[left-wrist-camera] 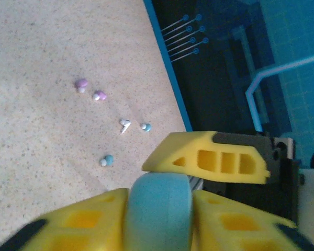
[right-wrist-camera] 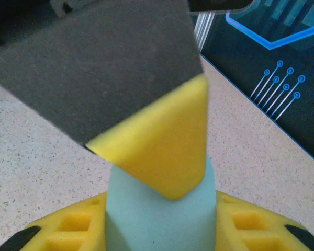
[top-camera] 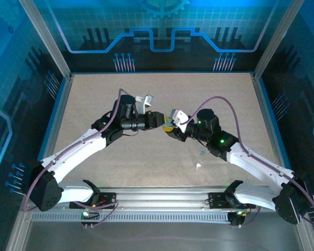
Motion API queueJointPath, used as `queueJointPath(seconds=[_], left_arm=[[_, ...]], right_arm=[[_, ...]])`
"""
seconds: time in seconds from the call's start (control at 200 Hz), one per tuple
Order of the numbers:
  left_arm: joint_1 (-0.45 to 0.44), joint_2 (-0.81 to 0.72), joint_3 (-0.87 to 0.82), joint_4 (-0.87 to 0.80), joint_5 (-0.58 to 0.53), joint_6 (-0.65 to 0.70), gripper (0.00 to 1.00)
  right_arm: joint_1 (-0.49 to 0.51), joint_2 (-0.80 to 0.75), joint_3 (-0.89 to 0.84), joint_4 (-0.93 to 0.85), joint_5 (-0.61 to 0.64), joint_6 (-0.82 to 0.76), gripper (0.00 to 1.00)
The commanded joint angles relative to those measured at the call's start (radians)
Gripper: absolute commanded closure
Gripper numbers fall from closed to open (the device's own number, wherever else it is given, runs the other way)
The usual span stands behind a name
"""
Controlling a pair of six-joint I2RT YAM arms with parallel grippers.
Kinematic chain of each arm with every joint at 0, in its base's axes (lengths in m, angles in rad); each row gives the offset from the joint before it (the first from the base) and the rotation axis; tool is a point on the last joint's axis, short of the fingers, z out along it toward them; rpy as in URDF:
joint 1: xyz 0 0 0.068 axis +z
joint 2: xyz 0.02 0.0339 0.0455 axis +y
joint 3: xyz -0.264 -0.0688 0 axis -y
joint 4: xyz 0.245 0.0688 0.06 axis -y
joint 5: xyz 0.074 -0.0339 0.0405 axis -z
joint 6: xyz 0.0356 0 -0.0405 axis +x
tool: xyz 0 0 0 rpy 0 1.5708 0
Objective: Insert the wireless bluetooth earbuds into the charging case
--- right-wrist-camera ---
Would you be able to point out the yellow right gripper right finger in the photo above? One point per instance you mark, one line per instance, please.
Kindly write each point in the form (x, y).
(225, 230)

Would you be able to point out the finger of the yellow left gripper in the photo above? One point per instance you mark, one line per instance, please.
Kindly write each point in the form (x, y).
(159, 136)

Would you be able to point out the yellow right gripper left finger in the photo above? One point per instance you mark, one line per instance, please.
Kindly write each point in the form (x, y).
(94, 222)

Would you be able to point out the teal earbud charging case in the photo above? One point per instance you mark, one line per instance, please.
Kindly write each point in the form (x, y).
(159, 225)

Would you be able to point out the aluminium frame post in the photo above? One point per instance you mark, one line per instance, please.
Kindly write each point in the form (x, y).
(202, 28)

